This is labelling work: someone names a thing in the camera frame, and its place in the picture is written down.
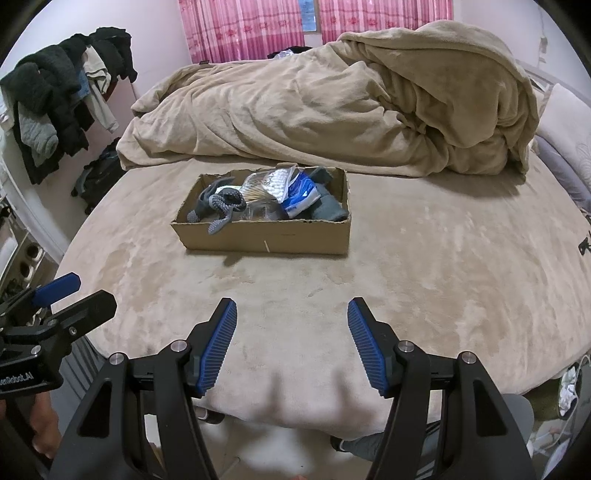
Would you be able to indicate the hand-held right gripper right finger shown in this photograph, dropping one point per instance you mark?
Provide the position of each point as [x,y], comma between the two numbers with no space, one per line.
[364,346]

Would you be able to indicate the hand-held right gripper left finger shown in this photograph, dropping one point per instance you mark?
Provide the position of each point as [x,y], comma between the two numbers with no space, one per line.
[217,346]

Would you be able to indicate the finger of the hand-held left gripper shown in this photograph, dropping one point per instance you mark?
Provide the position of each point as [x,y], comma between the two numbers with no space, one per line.
[57,286]
[87,309]

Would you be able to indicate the cardboard box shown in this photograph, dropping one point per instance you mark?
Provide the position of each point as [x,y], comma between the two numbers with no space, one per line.
[258,237]

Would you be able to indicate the clear snack packet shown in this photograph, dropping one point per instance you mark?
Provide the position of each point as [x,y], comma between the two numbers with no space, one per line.
[261,212]

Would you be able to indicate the grey patterned socks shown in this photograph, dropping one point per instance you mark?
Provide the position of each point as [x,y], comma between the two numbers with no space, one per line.
[219,203]

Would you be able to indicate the dark grey cloth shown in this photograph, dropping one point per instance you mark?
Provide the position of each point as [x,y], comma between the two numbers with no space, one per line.
[325,203]

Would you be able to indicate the blue tissue packet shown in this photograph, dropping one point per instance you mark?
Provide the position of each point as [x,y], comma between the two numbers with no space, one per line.
[300,196]

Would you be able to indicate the cotton swab bag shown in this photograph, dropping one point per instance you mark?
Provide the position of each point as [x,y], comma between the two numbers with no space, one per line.
[268,184]

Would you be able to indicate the person's left hand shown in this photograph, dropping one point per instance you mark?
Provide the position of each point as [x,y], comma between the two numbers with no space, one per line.
[44,424]

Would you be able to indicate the white shoe rack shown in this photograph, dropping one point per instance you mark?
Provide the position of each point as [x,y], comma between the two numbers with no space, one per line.
[23,249]

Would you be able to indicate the bed with beige sheet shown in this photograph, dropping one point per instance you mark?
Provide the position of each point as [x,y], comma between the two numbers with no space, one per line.
[438,277]

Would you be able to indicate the black luggage bag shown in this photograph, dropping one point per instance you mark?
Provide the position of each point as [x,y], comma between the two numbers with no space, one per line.
[99,177]

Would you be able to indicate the grey knit sweater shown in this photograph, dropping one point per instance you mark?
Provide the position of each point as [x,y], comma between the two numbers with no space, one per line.
[39,136]

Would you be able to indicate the beige shirt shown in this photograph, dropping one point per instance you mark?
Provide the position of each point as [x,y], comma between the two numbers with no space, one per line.
[101,97]

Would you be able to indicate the black fleece coat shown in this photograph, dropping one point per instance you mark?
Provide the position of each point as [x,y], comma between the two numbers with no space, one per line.
[51,78]

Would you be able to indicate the white cloth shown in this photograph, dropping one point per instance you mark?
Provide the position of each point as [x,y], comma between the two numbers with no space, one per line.
[569,390]

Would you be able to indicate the black jacket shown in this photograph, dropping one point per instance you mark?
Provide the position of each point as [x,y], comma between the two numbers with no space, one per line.
[117,50]

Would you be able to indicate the beige blanket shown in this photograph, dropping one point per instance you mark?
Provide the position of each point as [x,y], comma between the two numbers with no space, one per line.
[300,106]

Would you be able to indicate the grey pillow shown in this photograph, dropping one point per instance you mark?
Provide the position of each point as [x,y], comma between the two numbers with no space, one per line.
[565,175]

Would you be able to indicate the white embroidered pillow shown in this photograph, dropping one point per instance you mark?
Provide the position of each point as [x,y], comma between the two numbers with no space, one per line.
[570,124]

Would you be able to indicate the pink curtain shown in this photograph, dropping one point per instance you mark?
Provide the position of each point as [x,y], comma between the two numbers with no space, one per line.
[240,30]
[383,18]

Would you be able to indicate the white headboard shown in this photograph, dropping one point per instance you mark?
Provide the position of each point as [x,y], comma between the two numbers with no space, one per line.
[538,76]

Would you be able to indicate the window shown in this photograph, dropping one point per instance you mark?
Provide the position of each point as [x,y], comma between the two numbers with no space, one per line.
[309,16]

